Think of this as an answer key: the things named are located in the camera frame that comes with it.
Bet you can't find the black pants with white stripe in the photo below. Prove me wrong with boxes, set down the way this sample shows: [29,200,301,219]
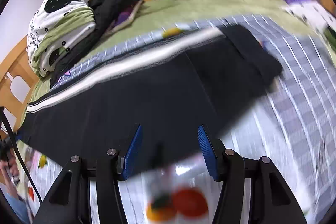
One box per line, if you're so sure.
[19,25,282,173]

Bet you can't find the grey white checked sheet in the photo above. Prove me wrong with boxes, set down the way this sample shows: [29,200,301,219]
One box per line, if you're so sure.
[56,15,335,223]

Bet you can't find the fruit-print plastic mat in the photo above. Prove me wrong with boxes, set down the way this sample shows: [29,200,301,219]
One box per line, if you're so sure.
[15,27,253,224]

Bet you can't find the folded white green quilt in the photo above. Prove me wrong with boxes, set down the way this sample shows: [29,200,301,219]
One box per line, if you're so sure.
[26,0,96,78]

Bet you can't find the white black-dotted pillow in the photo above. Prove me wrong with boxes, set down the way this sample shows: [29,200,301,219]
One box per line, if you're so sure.
[282,0,336,51]

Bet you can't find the purple cushion with beige edge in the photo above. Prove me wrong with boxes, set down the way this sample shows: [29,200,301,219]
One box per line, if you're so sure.
[102,0,145,38]

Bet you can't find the green bed blanket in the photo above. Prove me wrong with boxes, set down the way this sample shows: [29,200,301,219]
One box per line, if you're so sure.
[18,0,325,135]

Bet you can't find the black jacket on bed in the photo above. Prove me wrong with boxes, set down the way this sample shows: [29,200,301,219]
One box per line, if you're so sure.
[50,0,142,86]

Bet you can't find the black cable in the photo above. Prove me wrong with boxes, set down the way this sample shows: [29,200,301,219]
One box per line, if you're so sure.
[0,106,43,205]

